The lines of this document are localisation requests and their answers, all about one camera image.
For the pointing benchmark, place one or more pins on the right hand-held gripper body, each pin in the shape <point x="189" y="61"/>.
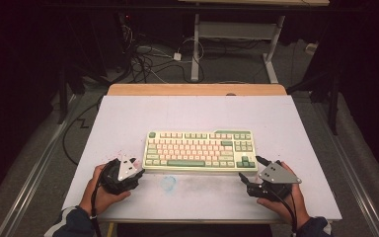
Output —
<point x="274" y="184"/>

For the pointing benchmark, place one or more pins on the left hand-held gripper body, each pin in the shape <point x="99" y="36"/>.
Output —
<point x="118" y="179"/>

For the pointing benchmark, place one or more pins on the green and cream keyboard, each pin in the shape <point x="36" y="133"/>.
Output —
<point x="194" y="151"/>

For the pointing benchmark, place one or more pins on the person's right hand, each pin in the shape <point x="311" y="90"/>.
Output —
<point x="296" y="204"/>

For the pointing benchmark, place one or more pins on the person's left hand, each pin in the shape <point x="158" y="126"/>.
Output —
<point x="93" y="197"/>

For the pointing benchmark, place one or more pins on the white board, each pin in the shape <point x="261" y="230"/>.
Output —
<point x="194" y="112"/>

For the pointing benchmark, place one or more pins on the wooden table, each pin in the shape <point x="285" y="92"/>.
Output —
<point x="177" y="89"/>

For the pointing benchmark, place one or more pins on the dark metal stand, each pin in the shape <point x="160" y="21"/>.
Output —
<point x="332" y="98"/>
<point x="63" y="98"/>

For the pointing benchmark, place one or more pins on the white power adapter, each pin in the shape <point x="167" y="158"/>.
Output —
<point x="177" y="56"/>

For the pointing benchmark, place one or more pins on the white metal desk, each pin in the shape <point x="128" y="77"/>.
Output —
<point x="233" y="31"/>

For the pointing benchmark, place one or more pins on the metal floor rail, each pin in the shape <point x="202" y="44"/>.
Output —
<point x="355" y="184"/>
<point x="33" y="177"/>

